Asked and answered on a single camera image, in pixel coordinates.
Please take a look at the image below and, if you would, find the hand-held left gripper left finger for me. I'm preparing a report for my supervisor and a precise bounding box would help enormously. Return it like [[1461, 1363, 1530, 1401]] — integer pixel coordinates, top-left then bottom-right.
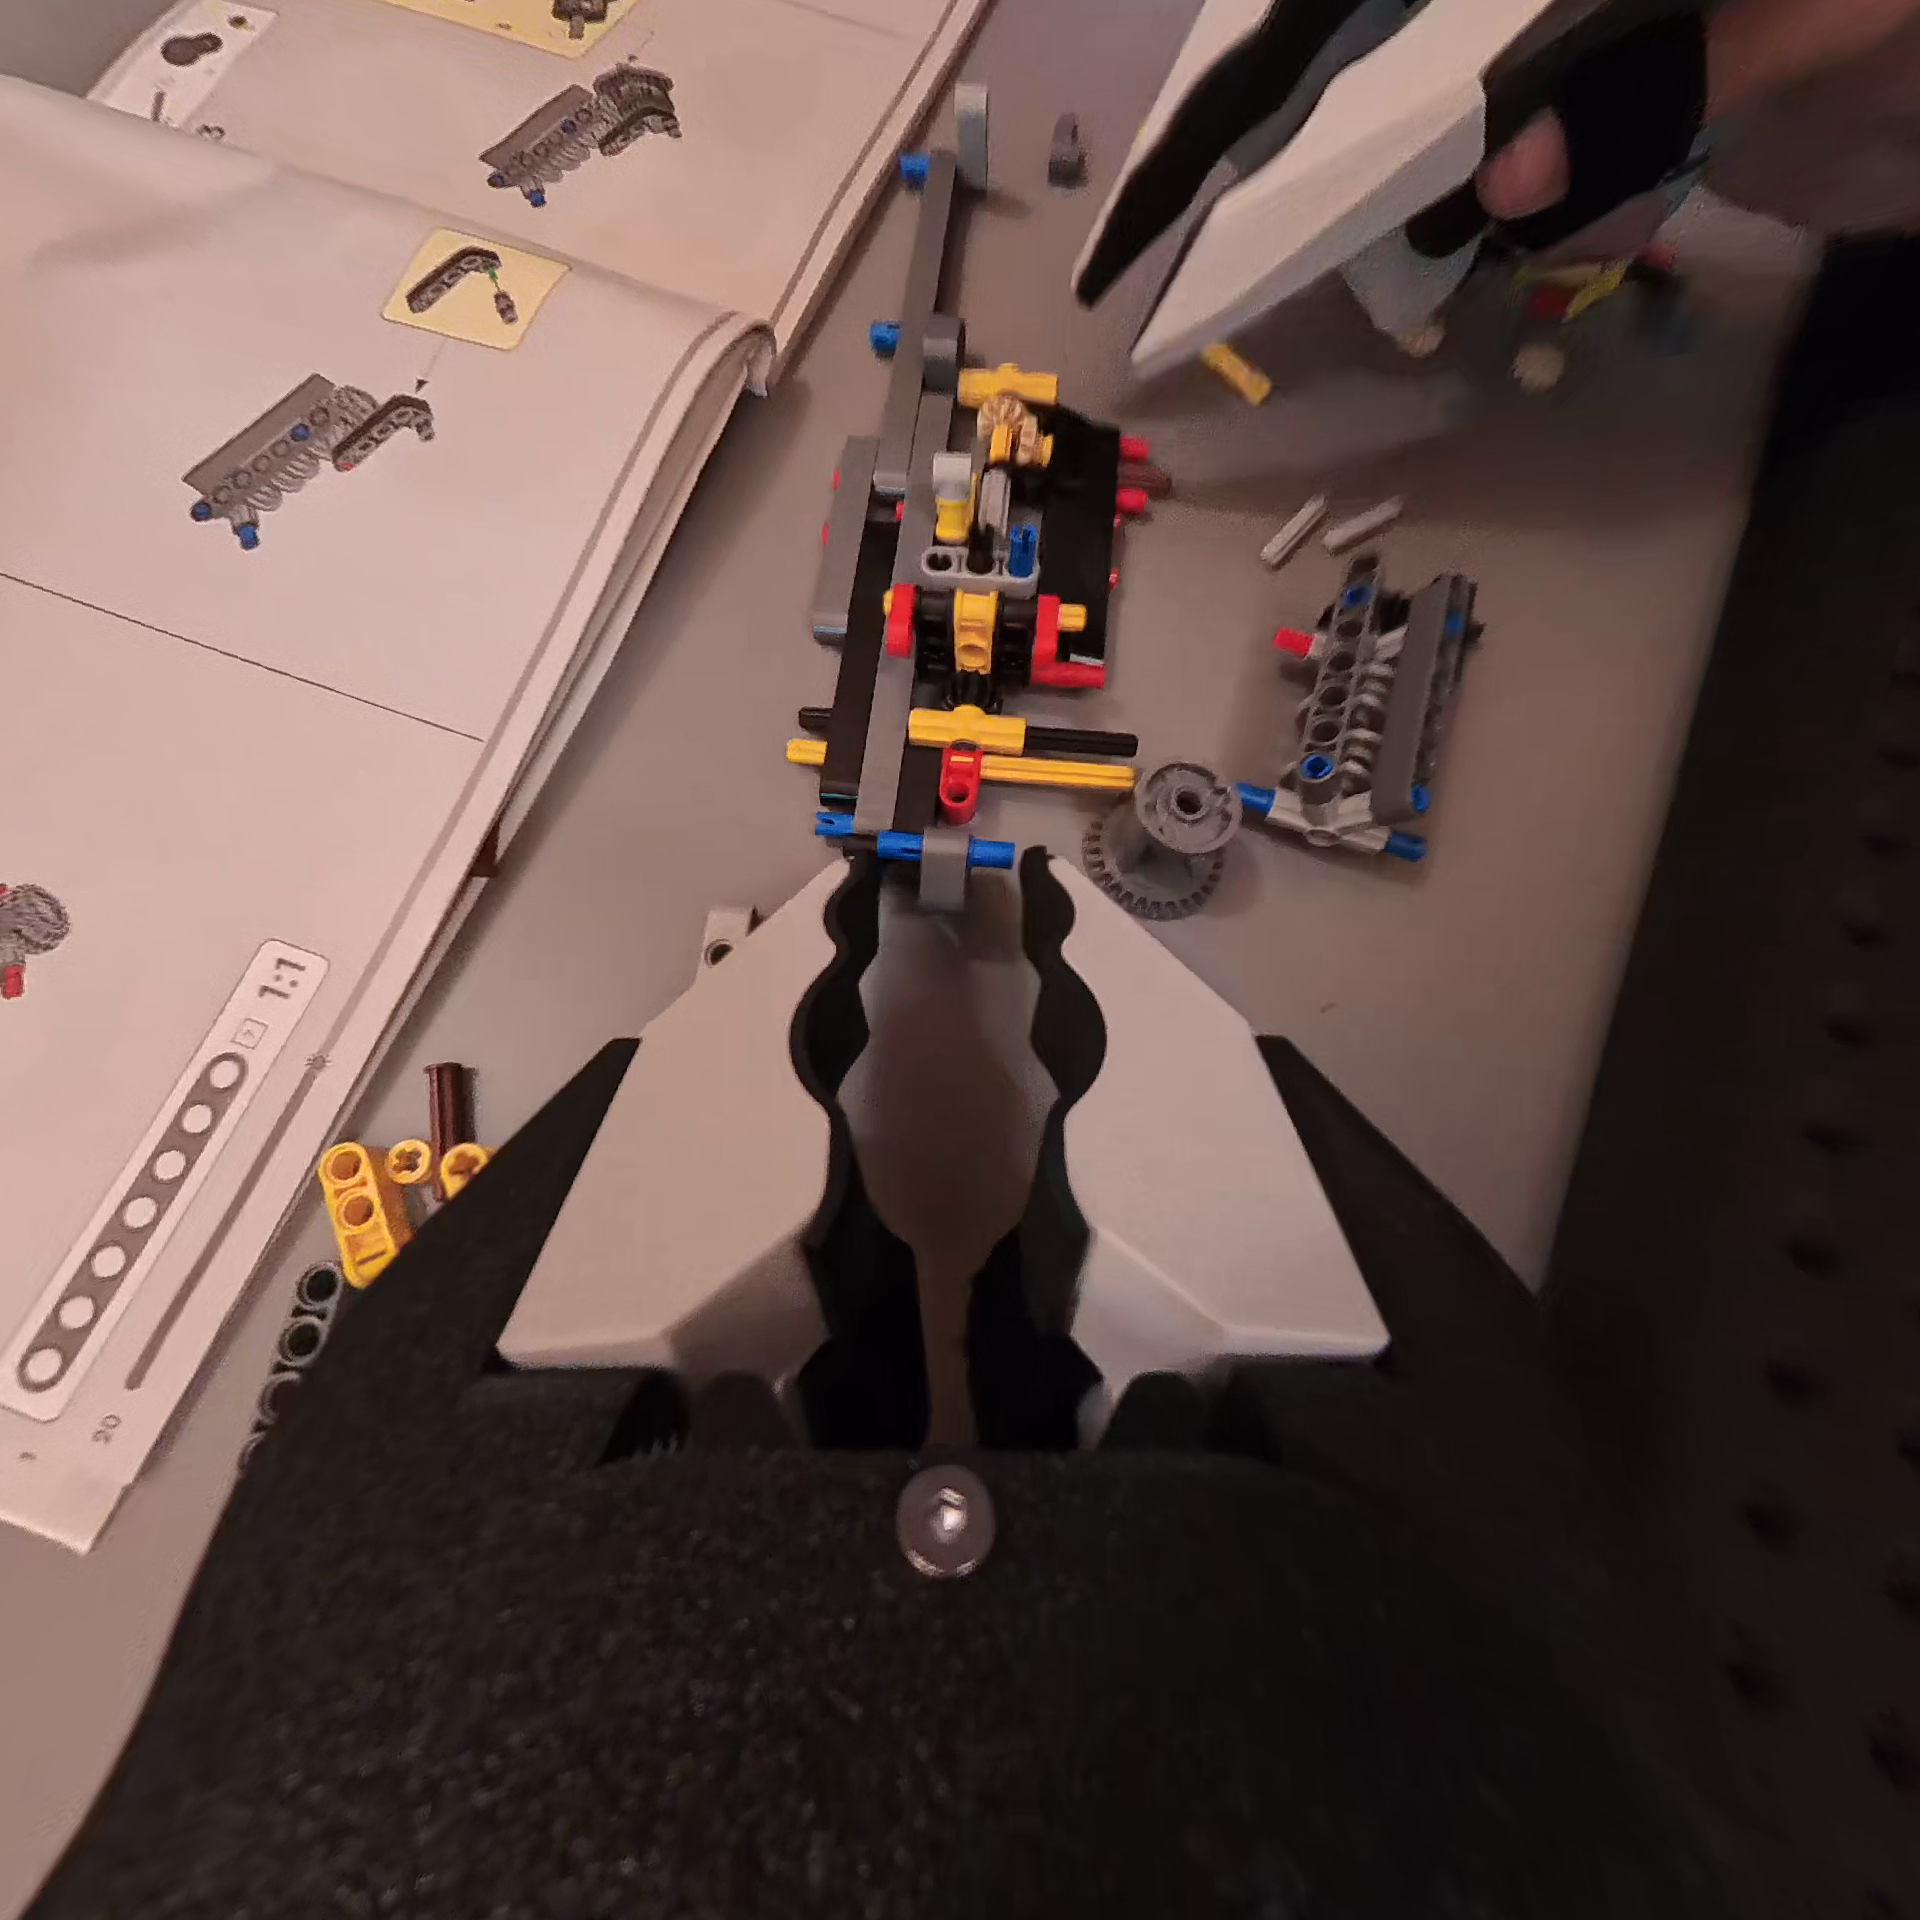
[[493, 862, 977, 1451]]

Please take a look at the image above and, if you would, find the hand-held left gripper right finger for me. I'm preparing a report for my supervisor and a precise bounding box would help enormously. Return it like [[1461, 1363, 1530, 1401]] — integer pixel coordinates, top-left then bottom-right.
[[972, 847, 1390, 1451]]

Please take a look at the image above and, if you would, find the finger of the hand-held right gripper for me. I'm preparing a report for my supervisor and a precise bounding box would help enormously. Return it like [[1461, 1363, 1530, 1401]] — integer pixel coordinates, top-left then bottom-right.
[[1067, 0, 1430, 313], [1124, 0, 1579, 381]]

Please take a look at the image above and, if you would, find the pile of lego pins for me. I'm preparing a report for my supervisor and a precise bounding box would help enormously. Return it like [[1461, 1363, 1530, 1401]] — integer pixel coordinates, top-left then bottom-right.
[[1499, 240, 1682, 392]]

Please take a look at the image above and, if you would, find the grey lego differential gear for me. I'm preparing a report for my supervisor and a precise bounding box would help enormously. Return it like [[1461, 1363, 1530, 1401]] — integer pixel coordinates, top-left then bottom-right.
[[1081, 760, 1244, 920]]

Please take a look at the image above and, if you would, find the small lego beam assembly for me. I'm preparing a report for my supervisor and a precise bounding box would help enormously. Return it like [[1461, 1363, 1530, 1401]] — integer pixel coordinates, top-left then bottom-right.
[[1231, 559, 1483, 865]]

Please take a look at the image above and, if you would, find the lego chassis assembly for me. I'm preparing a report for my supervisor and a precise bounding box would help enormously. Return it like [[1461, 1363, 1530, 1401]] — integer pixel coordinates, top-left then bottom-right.
[[785, 83, 1175, 914]]

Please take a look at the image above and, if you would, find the pile of dark lego beams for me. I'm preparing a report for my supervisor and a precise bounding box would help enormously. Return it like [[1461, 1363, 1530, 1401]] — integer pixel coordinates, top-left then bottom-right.
[[239, 1261, 350, 1481]]

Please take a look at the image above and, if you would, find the person's right hand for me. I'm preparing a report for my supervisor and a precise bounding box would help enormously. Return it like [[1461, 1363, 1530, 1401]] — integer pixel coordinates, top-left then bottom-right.
[[1473, 0, 1920, 246]]

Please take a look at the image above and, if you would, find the instruction booklet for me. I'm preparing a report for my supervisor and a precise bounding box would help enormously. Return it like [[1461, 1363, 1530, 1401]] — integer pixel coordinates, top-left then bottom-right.
[[0, 0, 992, 1555]]

